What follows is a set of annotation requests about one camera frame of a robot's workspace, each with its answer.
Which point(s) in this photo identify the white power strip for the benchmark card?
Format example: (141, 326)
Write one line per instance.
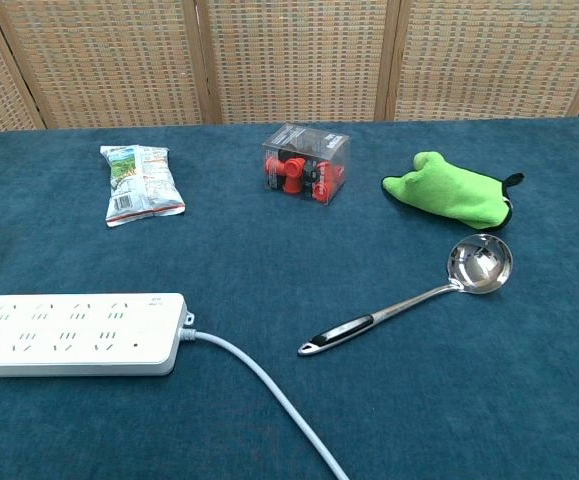
(76, 332)

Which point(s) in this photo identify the clear box with red parts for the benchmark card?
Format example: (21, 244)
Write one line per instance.
(306, 165)

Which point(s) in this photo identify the white snack bag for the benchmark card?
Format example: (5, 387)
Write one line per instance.
(141, 182)

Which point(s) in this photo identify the green oven mitt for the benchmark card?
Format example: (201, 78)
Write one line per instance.
(451, 192)

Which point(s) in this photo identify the teal table cloth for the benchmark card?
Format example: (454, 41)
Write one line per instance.
(289, 410)

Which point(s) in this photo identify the woven folding screen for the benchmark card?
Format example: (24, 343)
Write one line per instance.
(294, 60)

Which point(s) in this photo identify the stainless steel ladle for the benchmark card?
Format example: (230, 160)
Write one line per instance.
(479, 265)

